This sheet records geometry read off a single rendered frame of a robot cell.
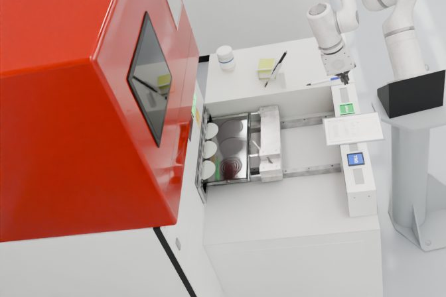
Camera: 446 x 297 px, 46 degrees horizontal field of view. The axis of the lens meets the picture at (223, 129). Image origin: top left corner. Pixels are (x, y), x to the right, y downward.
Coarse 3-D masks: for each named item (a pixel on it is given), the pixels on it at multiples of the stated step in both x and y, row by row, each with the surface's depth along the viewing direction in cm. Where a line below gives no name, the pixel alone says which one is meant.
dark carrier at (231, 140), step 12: (216, 120) 224; (228, 120) 223; (240, 120) 221; (228, 132) 218; (240, 132) 216; (216, 144) 214; (228, 144) 213; (240, 144) 211; (216, 156) 209; (228, 156) 208; (240, 156) 206; (216, 168) 204; (228, 168) 203; (240, 168) 202; (204, 180) 202; (216, 180) 200
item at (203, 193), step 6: (204, 120) 220; (204, 126) 217; (204, 132) 214; (204, 138) 212; (204, 144) 210; (204, 150) 208; (204, 156) 207; (204, 162) 206; (198, 180) 197; (198, 186) 194; (204, 186) 203; (198, 192) 196; (204, 192) 199; (204, 198) 198
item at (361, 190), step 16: (336, 96) 209; (352, 96) 207; (336, 112) 203; (352, 144) 190; (368, 160) 182; (352, 176) 179; (368, 176) 178; (352, 192) 175; (368, 192) 174; (352, 208) 181; (368, 208) 180
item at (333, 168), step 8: (296, 168) 202; (304, 168) 201; (312, 168) 200; (320, 168) 199; (328, 168) 198; (336, 168) 198; (256, 176) 204; (288, 176) 203; (296, 176) 203; (224, 184) 208
